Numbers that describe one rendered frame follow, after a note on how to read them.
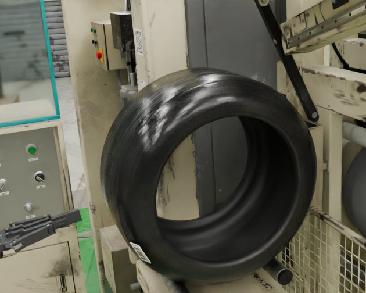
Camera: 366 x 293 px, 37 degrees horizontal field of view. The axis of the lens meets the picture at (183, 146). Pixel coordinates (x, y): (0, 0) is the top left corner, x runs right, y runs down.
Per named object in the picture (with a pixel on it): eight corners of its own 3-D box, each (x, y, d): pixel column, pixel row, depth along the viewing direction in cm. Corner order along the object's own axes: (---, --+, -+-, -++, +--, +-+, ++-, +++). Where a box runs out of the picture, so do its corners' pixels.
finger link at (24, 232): (4, 232, 130) (4, 235, 128) (51, 217, 132) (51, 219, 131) (10, 246, 131) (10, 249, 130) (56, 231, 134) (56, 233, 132)
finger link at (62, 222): (45, 224, 132) (46, 229, 130) (65, 217, 134) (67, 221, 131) (46, 229, 133) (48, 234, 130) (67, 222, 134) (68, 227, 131)
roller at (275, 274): (228, 218, 176) (239, 222, 178) (222, 231, 177) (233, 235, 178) (283, 268, 145) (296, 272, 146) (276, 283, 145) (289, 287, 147)
